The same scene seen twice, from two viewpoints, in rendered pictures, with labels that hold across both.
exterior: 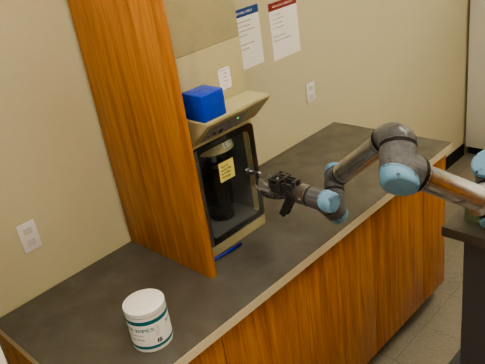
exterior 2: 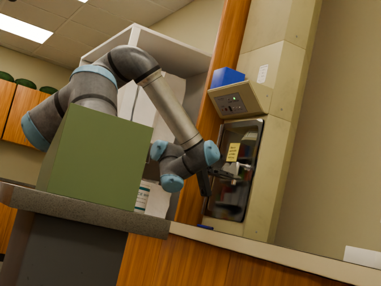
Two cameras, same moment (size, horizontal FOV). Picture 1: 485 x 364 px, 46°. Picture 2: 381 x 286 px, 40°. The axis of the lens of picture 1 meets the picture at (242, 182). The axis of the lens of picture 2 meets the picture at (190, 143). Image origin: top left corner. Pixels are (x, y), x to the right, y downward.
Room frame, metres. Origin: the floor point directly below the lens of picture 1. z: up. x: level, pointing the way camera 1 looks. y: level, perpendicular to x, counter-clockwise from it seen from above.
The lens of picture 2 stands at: (2.33, -1.99, 0.94)
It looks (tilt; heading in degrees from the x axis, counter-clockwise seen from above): 9 degrees up; 106
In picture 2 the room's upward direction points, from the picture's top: 13 degrees clockwise
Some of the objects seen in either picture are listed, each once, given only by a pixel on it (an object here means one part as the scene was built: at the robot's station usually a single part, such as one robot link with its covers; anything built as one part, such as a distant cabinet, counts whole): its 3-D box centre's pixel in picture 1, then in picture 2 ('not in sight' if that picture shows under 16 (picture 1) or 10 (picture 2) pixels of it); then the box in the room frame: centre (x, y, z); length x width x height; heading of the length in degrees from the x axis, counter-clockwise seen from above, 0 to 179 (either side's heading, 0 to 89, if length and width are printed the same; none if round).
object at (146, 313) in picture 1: (148, 320); (134, 195); (1.44, 0.36, 1.02); 0.13 x 0.13 x 0.15
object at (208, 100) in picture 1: (203, 103); (227, 81); (1.83, 0.09, 1.56); 0.10 x 0.10 x 0.09; 42
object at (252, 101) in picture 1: (229, 119); (236, 101); (1.90, 0.01, 1.46); 0.32 x 0.12 x 0.10; 132
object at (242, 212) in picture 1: (231, 185); (232, 169); (1.94, 0.04, 1.19); 0.30 x 0.01 x 0.40; 132
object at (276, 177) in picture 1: (286, 188); (206, 162); (1.88, -0.16, 1.17); 0.12 x 0.08 x 0.09; 43
